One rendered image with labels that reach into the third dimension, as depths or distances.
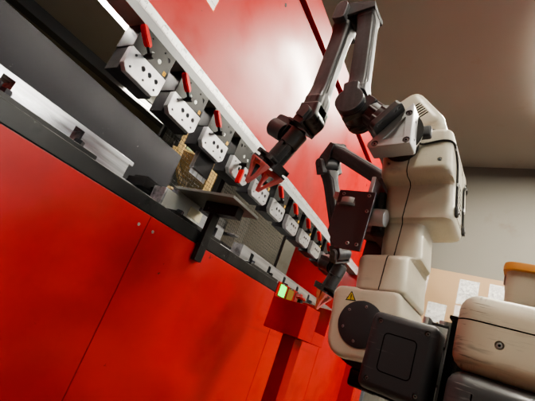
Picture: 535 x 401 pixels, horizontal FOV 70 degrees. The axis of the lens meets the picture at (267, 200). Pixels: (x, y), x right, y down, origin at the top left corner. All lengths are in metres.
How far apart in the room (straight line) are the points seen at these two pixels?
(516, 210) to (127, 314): 4.89
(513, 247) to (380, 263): 4.42
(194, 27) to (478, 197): 4.68
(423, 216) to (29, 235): 0.91
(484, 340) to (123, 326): 0.92
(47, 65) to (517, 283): 1.63
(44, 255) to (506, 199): 5.18
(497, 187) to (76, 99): 4.95
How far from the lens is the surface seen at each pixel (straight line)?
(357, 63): 1.15
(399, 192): 1.04
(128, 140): 1.93
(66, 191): 1.02
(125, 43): 1.31
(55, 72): 1.75
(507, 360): 0.70
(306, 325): 1.49
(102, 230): 1.09
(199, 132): 1.50
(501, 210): 5.51
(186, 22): 1.45
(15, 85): 1.10
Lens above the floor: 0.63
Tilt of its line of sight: 18 degrees up
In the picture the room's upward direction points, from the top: 21 degrees clockwise
